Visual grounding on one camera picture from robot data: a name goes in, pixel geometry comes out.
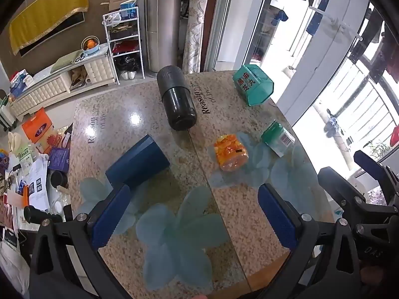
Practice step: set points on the black mug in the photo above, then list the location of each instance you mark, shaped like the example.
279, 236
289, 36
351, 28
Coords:
58, 179

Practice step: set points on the dark blue box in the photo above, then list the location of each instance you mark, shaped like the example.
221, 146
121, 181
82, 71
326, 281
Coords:
137, 165

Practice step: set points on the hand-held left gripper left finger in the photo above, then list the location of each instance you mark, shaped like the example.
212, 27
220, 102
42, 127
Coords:
110, 216

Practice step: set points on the yellow cloth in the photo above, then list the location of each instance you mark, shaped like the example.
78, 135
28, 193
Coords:
46, 11

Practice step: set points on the grey tower air conditioner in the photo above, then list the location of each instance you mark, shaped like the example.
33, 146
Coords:
163, 25

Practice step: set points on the purple box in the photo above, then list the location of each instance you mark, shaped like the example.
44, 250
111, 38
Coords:
59, 159

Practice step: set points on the white metal rack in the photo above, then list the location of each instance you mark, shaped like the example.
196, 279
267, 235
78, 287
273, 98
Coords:
124, 45

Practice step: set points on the cardboard box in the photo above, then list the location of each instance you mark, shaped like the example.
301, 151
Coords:
120, 0

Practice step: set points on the white cabinet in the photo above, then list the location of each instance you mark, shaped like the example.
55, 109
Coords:
62, 79

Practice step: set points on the fruit basket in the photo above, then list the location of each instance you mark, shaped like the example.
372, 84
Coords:
90, 44

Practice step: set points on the small green box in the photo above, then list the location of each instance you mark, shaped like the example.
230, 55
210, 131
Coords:
278, 138

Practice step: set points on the black television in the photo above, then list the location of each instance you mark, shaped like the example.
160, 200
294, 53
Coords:
53, 31

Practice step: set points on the black cylindrical bottle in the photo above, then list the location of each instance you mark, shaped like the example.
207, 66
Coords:
176, 98
39, 215

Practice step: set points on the patterned curtain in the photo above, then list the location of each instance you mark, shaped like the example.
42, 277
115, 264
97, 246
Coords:
195, 23

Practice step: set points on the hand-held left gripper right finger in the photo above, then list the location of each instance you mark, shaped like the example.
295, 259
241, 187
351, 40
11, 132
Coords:
277, 219

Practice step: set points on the orange plastic jar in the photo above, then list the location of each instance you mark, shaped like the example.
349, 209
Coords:
231, 152

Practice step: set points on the sliding glass door frame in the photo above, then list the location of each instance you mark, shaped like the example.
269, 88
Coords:
240, 21

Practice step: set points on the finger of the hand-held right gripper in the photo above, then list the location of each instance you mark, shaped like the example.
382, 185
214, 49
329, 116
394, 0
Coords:
374, 165
338, 188

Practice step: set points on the orange gift box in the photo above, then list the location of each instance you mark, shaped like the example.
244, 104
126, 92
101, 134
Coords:
38, 127

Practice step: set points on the pile of papers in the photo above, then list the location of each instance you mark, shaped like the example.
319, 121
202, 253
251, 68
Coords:
32, 180

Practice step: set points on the teal hexagonal box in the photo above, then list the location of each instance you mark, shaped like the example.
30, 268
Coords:
254, 84

